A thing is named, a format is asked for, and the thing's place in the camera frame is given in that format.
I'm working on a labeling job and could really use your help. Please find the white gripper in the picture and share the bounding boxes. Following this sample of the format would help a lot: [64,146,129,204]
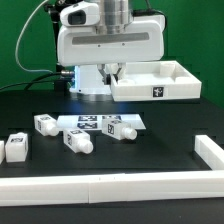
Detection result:
[57,17,165,85]

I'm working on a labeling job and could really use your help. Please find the white square tabletop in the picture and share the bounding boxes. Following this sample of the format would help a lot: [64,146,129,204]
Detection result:
[111,61,202,101]

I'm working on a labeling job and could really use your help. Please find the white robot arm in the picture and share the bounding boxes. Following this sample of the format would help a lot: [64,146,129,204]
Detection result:
[57,0,167,100]

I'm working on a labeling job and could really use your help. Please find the white sheet with tags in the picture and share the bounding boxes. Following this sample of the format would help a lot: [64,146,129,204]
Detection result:
[57,114,146,131]

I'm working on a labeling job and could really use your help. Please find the white part at left edge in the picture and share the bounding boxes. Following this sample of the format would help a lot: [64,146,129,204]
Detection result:
[0,141,5,164]

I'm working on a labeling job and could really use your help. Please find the black camera stand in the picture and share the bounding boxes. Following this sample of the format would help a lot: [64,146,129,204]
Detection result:
[44,3,67,92]

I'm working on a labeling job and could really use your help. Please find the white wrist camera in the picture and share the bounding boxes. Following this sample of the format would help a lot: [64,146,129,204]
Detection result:
[60,1,100,27]

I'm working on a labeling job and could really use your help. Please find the black cables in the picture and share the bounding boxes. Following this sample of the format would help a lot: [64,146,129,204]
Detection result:
[0,69,76,93]

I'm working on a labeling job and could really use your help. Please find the grey cable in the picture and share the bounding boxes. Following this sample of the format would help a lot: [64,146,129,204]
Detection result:
[14,0,55,75]

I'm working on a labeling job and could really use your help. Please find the white L-shaped obstacle wall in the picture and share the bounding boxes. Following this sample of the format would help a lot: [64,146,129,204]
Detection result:
[0,135,224,207]

